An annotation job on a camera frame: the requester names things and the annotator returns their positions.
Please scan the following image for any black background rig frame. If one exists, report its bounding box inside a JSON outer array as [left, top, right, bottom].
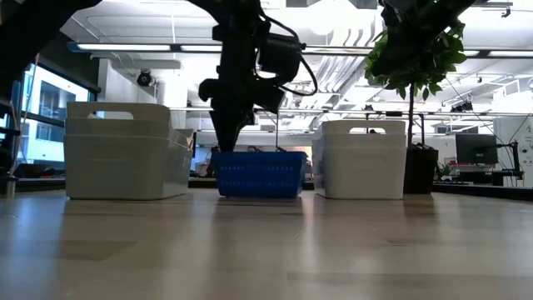
[[170, 107, 533, 152]]

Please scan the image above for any large window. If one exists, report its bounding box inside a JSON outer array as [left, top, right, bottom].
[[12, 62, 99, 168]]

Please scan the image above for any black monitor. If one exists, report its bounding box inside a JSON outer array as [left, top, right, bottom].
[[455, 132, 500, 166]]

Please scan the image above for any long ceiling light bar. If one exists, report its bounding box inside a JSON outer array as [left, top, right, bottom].
[[67, 41, 533, 58]]

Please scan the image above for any black plant pot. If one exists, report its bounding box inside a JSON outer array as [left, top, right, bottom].
[[402, 145, 440, 195]]

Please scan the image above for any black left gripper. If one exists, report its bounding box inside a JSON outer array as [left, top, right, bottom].
[[197, 39, 287, 153]]

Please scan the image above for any black round ceiling camera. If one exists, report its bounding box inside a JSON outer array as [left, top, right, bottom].
[[136, 69, 153, 88]]

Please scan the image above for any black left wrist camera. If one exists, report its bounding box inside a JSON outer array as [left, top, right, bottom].
[[257, 32, 301, 87]]

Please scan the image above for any white plastic basket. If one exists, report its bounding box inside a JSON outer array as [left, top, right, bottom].
[[315, 132, 407, 150], [311, 139, 408, 200]]

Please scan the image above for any green leafy small tree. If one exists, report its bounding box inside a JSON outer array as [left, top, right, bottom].
[[364, 22, 468, 148]]

